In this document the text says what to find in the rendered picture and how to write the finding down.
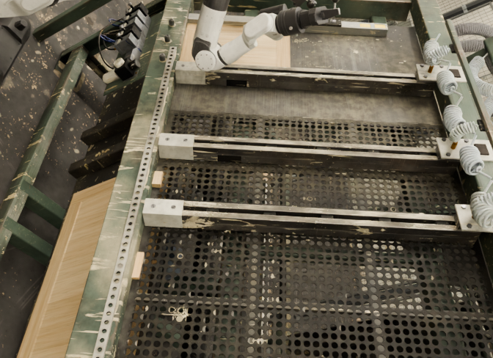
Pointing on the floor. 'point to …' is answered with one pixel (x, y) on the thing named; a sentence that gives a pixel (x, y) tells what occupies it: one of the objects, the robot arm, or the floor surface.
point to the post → (78, 11)
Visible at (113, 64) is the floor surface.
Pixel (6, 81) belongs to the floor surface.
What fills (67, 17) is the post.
